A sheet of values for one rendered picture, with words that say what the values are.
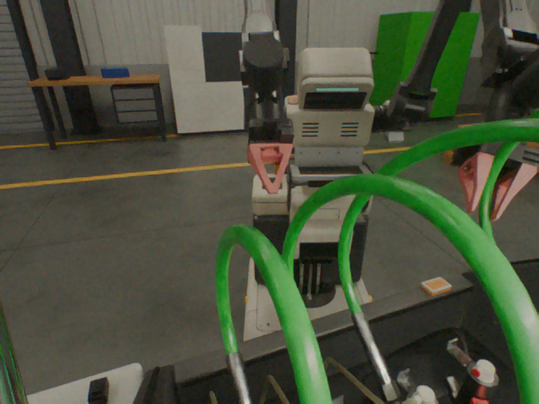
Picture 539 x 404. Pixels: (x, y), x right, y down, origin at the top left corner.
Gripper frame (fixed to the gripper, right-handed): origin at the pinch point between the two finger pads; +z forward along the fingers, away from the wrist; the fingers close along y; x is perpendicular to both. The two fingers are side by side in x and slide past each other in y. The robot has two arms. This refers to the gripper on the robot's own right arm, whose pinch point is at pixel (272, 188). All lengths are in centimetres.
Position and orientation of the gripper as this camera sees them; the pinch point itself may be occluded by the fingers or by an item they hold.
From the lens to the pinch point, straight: 50.8
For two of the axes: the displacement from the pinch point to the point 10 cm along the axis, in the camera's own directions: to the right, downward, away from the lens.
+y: 0.9, -3.3, -9.4
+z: 0.7, 9.4, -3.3
